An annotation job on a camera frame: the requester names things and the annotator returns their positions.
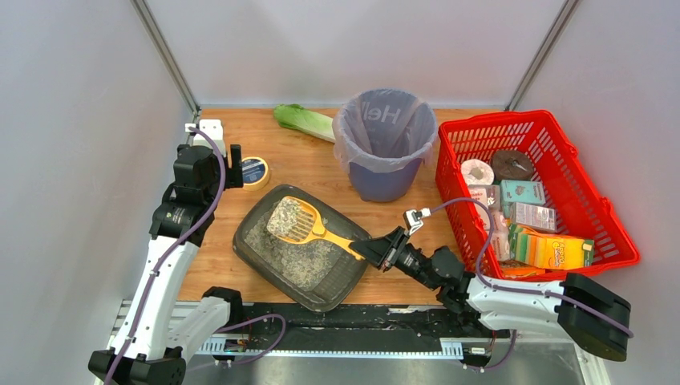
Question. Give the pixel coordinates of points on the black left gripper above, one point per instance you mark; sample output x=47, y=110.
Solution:
x=233, y=165

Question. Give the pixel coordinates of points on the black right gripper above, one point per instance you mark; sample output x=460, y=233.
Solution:
x=393, y=250

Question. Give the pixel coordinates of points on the yellow litter scoop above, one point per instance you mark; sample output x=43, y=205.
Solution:
x=298, y=222

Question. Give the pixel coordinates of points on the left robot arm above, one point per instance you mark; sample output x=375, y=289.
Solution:
x=147, y=350

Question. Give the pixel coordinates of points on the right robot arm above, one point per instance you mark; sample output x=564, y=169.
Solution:
x=579, y=308

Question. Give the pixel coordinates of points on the grey transparent litter box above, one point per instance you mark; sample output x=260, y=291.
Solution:
x=318, y=275

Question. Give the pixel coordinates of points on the teal small box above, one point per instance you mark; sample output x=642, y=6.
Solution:
x=522, y=191

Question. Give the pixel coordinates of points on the yellow round sponge tin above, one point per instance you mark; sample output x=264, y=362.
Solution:
x=255, y=173

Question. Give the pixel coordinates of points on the blue trash bin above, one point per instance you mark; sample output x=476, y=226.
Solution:
x=383, y=187

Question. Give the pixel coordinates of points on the green napa cabbage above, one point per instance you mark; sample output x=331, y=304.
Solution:
x=298, y=118

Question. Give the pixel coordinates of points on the translucent bin liner bag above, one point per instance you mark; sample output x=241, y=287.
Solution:
x=383, y=130

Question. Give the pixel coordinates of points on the pink white packet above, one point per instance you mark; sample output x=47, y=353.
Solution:
x=488, y=195

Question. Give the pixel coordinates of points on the white toilet paper roll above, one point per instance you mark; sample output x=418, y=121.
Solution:
x=477, y=172

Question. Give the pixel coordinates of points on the grey pink packet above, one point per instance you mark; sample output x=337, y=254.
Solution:
x=535, y=217

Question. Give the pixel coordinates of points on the brown round disc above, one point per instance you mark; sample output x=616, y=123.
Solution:
x=511, y=165

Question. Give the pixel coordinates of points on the yellow orange sponge pack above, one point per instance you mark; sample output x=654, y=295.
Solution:
x=549, y=251

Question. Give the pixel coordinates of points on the red plastic basket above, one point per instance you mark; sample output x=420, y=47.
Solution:
x=581, y=210

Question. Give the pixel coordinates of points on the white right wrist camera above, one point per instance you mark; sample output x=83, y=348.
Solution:
x=414, y=219

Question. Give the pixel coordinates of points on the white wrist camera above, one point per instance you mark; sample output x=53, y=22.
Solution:
x=212, y=128
x=414, y=219

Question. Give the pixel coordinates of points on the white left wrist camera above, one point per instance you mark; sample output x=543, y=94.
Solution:
x=212, y=128

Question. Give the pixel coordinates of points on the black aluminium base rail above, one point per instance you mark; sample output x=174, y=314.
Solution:
x=357, y=332

